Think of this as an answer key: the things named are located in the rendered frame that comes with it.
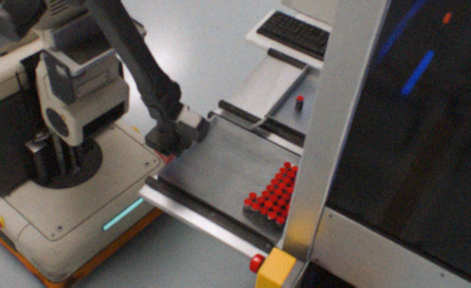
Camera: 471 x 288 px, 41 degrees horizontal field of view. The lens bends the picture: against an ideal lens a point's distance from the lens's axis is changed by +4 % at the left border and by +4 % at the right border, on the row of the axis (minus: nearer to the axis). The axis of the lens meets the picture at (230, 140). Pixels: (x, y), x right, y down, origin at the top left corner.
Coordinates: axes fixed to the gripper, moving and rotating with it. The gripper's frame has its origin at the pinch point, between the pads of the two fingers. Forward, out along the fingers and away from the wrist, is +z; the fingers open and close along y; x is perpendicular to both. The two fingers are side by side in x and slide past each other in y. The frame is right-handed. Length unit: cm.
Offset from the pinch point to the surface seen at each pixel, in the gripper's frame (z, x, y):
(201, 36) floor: 91, 144, -81
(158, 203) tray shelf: 2.6, -10.4, 4.6
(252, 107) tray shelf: 2.3, 32.2, 6.7
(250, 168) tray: 2.0, 12.0, 17.8
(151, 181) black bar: 0.5, -7.4, 0.0
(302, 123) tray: 1.9, 34.4, 21.9
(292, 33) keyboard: 7, 75, -2
